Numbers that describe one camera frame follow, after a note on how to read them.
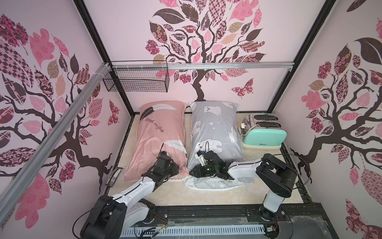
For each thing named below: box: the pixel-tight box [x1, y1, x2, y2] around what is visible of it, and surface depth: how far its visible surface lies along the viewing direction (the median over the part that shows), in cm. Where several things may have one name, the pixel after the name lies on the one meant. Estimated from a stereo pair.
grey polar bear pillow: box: [183, 100, 254, 190], surface depth 87 cm
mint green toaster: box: [239, 113, 288, 147], surface depth 94 cm
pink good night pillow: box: [123, 101, 190, 182], surface depth 89 cm
